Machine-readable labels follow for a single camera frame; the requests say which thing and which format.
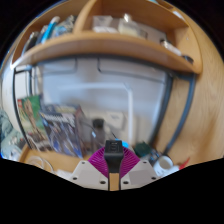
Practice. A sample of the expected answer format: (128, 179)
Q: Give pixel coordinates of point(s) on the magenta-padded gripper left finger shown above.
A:
(88, 173)

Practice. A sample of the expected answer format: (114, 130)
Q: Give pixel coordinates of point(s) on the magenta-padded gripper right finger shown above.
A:
(138, 173)

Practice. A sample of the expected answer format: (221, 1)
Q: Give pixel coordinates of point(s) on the black charger block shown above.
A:
(114, 155)

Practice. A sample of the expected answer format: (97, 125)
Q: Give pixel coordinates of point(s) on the dark green round container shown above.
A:
(141, 149)

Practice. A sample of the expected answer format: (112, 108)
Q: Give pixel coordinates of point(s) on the grey translucent water bottle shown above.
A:
(98, 133)

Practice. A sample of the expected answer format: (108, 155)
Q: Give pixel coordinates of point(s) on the blue robot model box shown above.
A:
(63, 130)

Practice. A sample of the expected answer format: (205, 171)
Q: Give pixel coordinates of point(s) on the white desk lamp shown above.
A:
(130, 113)

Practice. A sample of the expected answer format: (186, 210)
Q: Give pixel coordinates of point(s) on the green tree-figure toy box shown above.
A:
(31, 116)

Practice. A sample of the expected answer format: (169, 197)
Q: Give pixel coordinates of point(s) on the bed with teal bedding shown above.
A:
(8, 133)

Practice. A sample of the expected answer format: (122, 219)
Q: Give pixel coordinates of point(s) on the wooden shelf unit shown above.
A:
(106, 45)

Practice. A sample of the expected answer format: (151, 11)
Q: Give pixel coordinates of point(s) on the dark grey metal frame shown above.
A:
(183, 113)

